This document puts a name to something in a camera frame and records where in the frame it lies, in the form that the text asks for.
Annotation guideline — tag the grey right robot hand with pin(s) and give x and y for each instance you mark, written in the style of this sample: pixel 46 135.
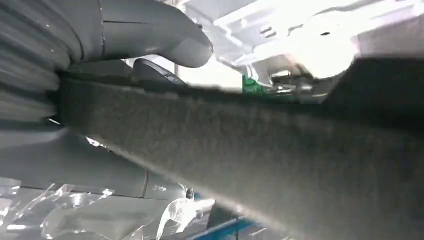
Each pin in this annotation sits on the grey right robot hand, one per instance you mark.
pixel 149 30

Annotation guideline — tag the green circuit board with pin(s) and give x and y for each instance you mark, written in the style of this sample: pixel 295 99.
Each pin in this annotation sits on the green circuit board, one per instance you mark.
pixel 251 87

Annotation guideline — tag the ribbed grey right arm sleeve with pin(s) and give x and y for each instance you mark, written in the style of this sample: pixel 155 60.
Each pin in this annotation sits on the ribbed grey right arm sleeve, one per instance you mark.
pixel 26 66

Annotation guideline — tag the white machine housing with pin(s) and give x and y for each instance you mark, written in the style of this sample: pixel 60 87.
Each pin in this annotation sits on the white machine housing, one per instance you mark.
pixel 318 49

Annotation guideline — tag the dark grey felt table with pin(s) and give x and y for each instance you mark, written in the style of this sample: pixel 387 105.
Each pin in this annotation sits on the dark grey felt table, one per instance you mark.
pixel 265 159

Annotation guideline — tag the clear plastic film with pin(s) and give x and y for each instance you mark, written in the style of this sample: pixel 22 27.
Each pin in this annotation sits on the clear plastic film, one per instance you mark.
pixel 179 212

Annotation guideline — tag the blue perforated metal post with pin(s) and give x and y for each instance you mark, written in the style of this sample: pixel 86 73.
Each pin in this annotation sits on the blue perforated metal post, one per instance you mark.
pixel 225 230

